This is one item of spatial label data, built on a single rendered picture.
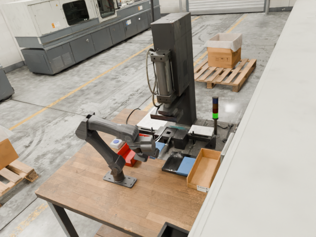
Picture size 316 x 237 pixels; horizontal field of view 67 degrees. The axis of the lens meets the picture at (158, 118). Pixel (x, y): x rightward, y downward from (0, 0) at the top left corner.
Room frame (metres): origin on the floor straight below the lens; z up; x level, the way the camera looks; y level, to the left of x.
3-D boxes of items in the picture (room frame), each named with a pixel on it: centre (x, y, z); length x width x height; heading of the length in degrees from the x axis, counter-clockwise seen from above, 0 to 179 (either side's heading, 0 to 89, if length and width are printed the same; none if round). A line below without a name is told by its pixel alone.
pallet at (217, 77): (4.24, -1.34, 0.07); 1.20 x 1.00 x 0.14; 143
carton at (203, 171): (0.94, -0.22, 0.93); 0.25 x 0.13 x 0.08; 149
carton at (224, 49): (4.51, -1.49, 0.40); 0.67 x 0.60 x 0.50; 141
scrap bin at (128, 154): (1.22, 0.19, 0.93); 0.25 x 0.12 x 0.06; 149
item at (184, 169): (0.99, -0.11, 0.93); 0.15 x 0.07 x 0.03; 151
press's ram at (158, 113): (1.33, -0.09, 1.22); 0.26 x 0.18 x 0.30; 149
